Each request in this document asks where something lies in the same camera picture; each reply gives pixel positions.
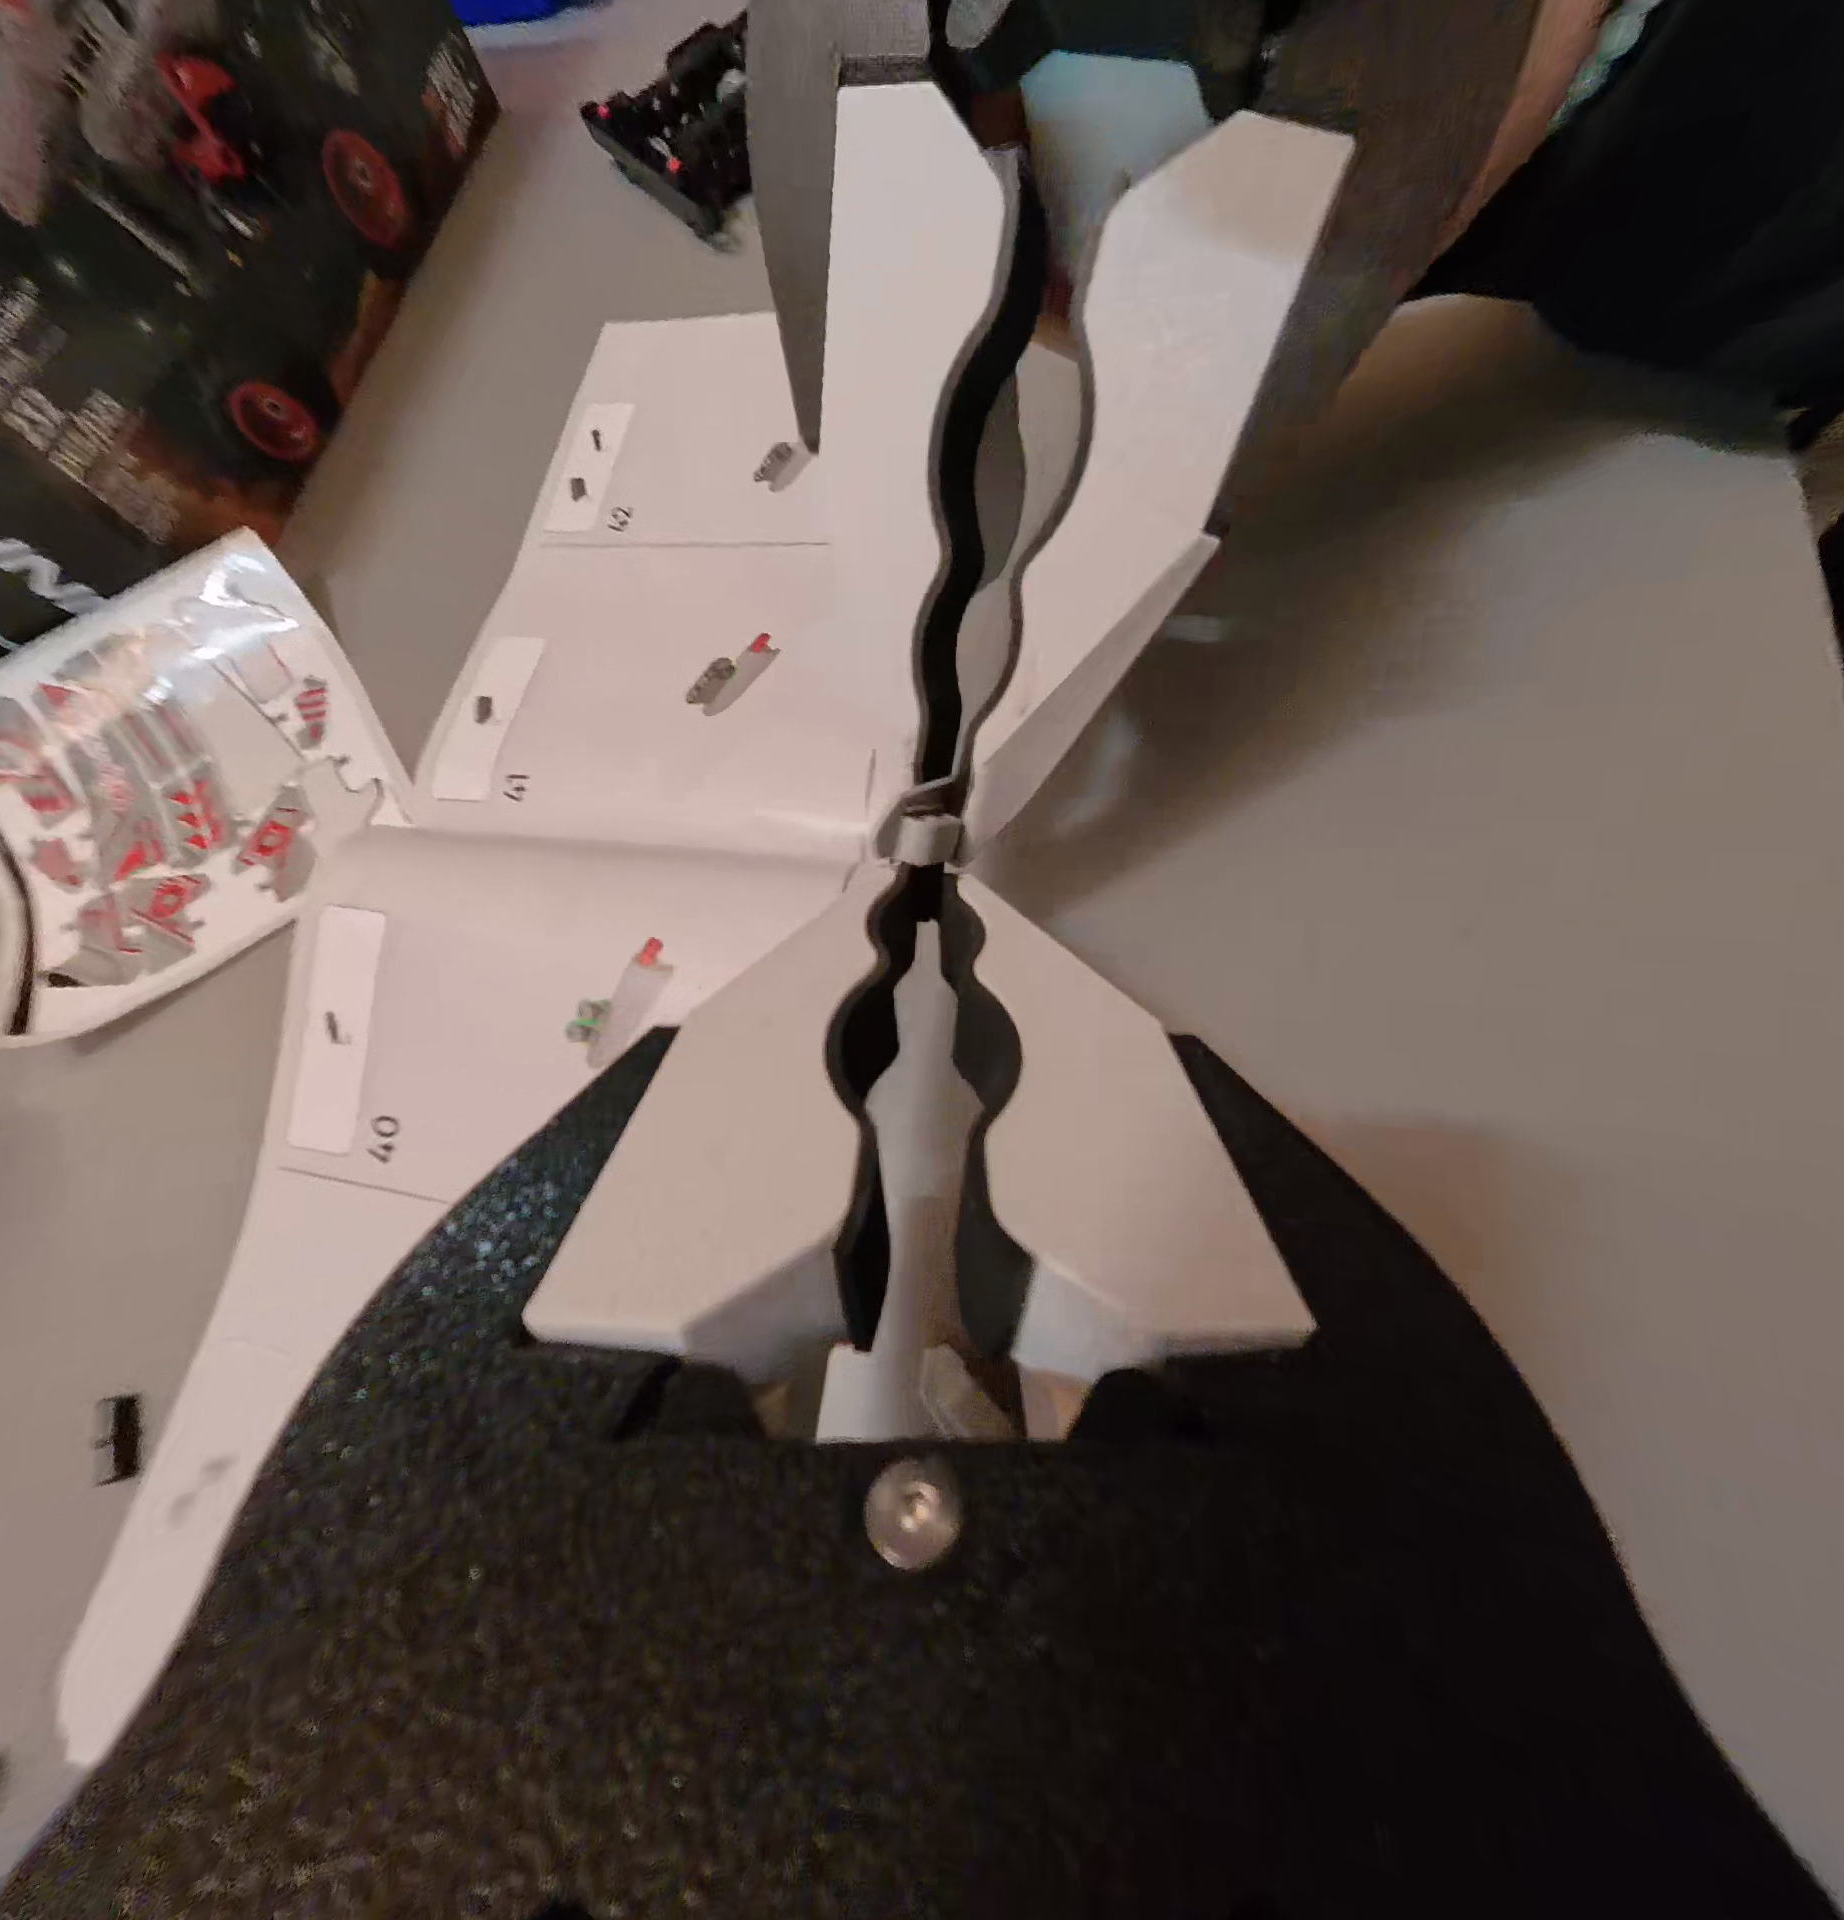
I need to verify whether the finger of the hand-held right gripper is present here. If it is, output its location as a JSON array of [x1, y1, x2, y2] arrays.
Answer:
[[816, 82, 1015, 789], [952, 111, 1360, 858]]

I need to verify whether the red grey sticker sheet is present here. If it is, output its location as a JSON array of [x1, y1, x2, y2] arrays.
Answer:
[[0, 524, 415, 1052]]

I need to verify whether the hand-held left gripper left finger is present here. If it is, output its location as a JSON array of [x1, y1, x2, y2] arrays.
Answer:
[[524, 876, 924, 1382]]

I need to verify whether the black toy set box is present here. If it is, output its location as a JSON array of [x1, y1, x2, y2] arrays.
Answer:
[[0, 0, 505, 677]]

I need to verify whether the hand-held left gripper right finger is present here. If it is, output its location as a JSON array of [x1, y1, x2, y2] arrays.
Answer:
[[936, 876, 1322, 1374]]

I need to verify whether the white instruction booklet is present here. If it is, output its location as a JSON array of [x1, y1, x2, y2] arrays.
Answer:
[[58, 306, 924, 1780]]

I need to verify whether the grey brick with red axle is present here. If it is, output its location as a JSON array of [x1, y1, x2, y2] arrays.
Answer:
[[875, 776, 970, 872]]

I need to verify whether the black brick truck chassis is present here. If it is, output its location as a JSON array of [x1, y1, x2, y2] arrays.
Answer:
[[581, 22, 760, 249]]

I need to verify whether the person's right forearm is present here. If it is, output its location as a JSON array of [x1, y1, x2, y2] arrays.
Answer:
[[1409, 0, 1844, 452]]

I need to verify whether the grey desk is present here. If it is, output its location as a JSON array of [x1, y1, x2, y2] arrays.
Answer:
[[0, 0, 1844, 1913]]

